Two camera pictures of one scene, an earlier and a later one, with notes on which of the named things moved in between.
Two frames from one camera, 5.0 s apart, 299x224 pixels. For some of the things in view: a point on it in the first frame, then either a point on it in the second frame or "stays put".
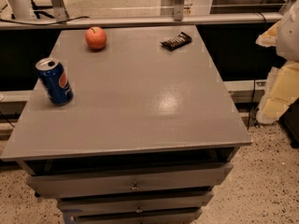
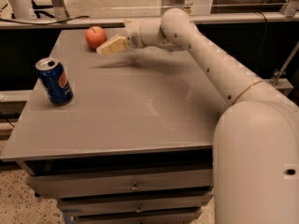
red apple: x=95 y=38 stays put
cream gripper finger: x=268 y=38 -> x=137 y=33
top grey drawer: x=68 y=185 stays put
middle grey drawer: x=133 y=202 stays put
